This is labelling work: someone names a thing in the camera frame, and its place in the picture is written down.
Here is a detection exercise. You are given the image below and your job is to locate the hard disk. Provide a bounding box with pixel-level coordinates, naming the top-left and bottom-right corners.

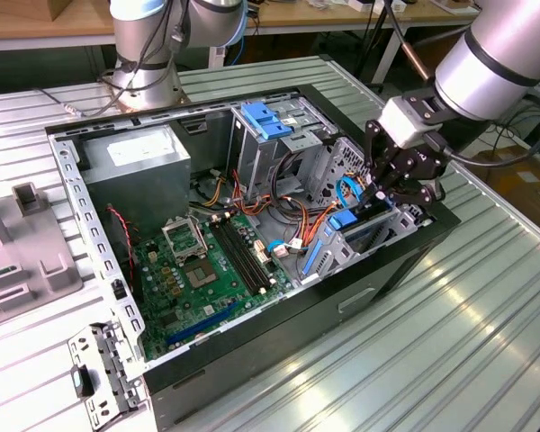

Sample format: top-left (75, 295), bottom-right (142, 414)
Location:
top-left (301, 196), bottom-right (397, 281)

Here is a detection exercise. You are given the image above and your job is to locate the wooden desk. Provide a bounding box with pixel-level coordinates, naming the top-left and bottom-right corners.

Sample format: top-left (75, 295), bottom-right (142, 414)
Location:
top-left (0, 0), bottom-right (482, 53)

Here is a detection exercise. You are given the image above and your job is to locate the green motherboard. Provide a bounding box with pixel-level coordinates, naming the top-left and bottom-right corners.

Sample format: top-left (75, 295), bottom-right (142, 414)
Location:
top-left (132, 210), bottom-right (301, 361)

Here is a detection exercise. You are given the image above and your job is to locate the grey parts rack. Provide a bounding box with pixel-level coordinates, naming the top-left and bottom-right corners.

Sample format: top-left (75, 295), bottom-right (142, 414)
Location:
top-left (0, 182), bottom-right (85, 333)

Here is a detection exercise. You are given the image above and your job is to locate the small cardboard box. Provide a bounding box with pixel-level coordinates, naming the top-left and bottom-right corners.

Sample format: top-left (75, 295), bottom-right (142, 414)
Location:
top-left (49, 0), bottom-right (113, 23)

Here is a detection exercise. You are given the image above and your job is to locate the grey metal disk bay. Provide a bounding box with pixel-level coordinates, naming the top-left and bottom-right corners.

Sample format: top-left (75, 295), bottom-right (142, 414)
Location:
top-left (303, 136), bottom-right (435, 289)

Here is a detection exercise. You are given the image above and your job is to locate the metal socket cover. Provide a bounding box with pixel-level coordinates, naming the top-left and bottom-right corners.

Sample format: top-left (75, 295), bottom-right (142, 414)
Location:
top-left (160, 214), bottom-right (208, 262)

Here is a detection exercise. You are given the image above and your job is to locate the CPU socket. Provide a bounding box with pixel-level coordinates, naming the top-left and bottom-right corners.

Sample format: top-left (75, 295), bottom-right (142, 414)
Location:
top-left (182, 258), bottom-right (220, 289)

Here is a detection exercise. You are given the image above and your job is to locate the large brown cardboard box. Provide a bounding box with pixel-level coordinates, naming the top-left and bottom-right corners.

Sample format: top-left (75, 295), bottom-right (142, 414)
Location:
top-left (470, 143), bottom-right (540, 230)

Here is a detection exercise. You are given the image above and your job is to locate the blue wire white label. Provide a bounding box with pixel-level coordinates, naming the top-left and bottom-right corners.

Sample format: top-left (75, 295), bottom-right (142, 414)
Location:
top-left (265, 239), bottom-right (312, 258)

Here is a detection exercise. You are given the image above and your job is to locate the blue expansion slot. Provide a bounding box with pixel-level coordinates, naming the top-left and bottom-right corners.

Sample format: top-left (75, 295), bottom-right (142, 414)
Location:
top-left (164, 300), bottom-right (240, 348)

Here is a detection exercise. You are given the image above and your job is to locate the black case fan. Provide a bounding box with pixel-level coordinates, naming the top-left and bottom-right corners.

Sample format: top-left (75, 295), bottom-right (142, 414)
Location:
top-left (103, 202), bottom-right (139, 275)

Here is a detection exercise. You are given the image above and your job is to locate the red black twisted wire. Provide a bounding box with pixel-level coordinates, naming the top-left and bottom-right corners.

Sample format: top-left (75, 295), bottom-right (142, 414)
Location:
top-left (105, 204), bottom-right (140, 271)

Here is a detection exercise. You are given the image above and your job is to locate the black cable metal plug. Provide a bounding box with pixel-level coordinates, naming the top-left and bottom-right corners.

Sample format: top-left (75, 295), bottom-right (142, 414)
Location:
top-left (33, 85), bottom-right (139, 119)

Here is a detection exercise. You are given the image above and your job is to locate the small white box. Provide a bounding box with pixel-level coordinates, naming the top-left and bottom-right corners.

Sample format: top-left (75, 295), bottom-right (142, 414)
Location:
top-left (346, 0), bottom-right (409, 14)

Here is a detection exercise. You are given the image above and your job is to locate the blue plastic drive latch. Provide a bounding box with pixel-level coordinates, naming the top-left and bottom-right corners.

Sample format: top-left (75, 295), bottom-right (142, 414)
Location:
top-left (241, 103), bottom-right (293, 140)

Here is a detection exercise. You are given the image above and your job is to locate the grey metal slot bracket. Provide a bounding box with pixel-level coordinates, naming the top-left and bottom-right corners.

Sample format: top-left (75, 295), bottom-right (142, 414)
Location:
top-left (67, 319), bottom-right (149, 428)

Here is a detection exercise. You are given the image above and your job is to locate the black RAM slot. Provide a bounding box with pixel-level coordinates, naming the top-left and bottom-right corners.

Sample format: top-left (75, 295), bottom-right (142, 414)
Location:
top-left (223, 212), bottom-right (276, 286)
top-left (216, 215), bottom-right (269, 293)
top-left (212, 216), bottom-right (266, 295)
top-left (220, 214), bottom-right (273, 289)

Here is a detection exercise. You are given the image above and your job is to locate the orange red wire bundle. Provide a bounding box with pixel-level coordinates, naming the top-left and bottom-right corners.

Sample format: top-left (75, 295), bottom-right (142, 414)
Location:
top-left (231, 150), bottom-right (343, 247)

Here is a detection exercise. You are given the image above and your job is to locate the brown square base plate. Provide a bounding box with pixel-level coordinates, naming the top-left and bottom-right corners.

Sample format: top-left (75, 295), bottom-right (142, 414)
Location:
top-left (101, 75), bottom-right (191, 113)

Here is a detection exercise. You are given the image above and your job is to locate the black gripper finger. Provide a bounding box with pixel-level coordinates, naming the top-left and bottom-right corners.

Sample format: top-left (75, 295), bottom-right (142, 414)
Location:
top-left (376, 176), bottom-right (447, 209)
top-left (364, 118), bottom-right (395, 185)

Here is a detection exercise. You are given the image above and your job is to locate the black bracket latch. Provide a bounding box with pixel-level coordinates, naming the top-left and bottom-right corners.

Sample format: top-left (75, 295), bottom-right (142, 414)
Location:
top-left (70, 364), bottom-right (95, 398)

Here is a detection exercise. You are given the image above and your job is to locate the black open PC case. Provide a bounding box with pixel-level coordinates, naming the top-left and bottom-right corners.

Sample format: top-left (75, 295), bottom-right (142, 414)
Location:
top-left (43, 83), bottom-right (463, 428)

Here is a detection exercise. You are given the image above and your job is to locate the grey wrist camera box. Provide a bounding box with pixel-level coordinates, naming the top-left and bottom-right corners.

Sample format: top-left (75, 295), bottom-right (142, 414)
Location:
top-left (379, 95), bottom-right (445, 150)

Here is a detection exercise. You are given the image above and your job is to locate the grey power supply unit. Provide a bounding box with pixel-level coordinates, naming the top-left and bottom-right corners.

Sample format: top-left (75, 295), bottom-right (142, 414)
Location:
top-left (79, 124), bottom-right (193, 230)

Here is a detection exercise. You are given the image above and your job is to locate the yellow black wire bundle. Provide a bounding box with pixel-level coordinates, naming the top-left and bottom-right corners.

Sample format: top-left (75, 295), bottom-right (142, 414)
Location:
top-left (193, 169), bottom-right (230, 209)

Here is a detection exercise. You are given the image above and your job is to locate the light blue flat wire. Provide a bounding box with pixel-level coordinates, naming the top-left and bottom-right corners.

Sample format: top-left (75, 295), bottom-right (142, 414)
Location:
top-left (335, 175), bottom-right (365, 209)

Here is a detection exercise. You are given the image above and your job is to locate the grey optical drive cage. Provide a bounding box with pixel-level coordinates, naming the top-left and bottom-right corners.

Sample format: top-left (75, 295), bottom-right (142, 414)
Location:
top-left (227, 96), bottom-right (338, 203)

